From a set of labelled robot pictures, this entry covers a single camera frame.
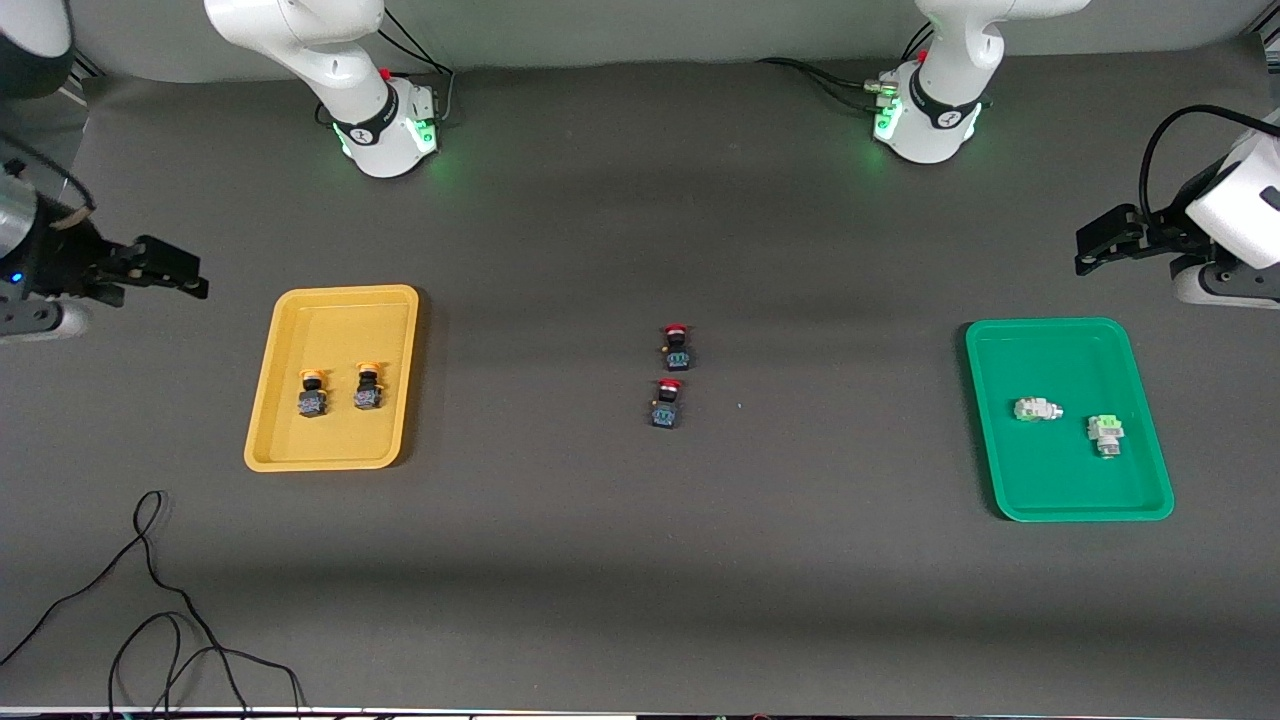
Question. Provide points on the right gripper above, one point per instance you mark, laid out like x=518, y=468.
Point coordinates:
x=62, y=262

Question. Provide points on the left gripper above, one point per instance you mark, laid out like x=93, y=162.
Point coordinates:
x=1168, y=237

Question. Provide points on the green button white orange base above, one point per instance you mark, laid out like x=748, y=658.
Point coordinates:
x=1035, y=409

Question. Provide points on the yellow push button black base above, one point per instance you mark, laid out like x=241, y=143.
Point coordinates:
x=367, y=398
x=313, y=403

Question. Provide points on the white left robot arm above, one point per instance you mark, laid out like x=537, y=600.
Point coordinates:
x=940, y=100

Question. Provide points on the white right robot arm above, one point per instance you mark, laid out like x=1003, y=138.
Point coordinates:
x=300, y=40

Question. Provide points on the green plastic tray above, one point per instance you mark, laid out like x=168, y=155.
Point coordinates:
x=1050, y=470

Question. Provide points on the yellow plastic tray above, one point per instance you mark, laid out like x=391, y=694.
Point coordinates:
x=340, y=440

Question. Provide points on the red push button black base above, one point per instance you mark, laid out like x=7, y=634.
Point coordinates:
x=665, y=412
x=677, y=355

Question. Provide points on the aluminium frame rail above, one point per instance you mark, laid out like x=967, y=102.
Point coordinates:
x=85, y=68

